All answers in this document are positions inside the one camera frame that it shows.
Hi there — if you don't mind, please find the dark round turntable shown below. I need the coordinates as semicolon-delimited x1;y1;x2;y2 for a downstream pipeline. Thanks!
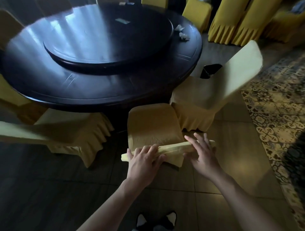
43;4;174;70

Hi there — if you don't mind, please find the person's left black white shoe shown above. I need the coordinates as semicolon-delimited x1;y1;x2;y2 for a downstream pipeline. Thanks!
135;212;148;230

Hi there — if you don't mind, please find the person's right black white shoe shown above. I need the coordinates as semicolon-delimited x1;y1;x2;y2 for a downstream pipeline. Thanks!
164;210;178;231

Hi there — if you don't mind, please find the person's right forearm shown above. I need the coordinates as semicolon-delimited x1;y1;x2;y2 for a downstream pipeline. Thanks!
210;169;285;231

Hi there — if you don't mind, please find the dark round dining table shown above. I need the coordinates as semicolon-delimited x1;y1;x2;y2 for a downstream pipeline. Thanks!
0;3;203;113

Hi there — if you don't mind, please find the person's black white shoe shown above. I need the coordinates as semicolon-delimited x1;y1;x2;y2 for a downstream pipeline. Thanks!
135;212;148;230
164;210;178;231

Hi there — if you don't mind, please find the person's left forearm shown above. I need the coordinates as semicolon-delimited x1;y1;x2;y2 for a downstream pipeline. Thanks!
77;177;149;231

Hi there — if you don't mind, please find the patterned carpet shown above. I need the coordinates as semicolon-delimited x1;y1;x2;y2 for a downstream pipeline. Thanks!
240;53;305;231

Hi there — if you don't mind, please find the grey cloth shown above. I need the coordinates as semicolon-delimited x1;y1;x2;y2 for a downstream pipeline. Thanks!
291;0;305;13

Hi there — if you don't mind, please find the person's left hand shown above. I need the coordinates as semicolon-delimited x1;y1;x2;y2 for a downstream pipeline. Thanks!
126;144;167;188

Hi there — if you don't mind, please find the person's right hand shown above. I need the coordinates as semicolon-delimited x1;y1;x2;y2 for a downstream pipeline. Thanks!
183;132;223;181

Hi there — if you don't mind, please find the black bag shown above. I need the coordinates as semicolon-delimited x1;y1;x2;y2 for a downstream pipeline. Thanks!
200;63;223;79

